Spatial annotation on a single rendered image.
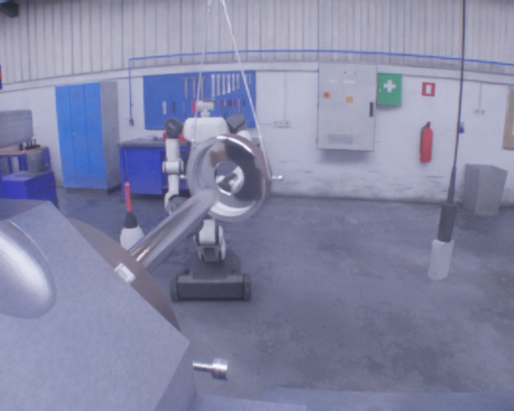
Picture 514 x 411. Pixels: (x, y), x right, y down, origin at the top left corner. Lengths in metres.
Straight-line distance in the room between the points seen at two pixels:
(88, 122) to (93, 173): 0.80
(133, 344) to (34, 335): 0.09
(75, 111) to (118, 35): 1.43
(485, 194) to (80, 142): 6.05
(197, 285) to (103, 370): 2.34
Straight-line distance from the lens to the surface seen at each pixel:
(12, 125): 0.31
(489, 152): 5.95
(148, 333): 0.35
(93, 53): 6.66
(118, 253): 0.48
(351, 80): 5.05
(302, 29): 5.48
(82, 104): 6.04
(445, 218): 1.12
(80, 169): 6.21
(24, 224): 0.35
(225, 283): 2.60
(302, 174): 5.46
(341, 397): 0.76
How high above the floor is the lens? 1.41
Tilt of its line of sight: 16 degrees down
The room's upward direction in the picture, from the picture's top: straight up
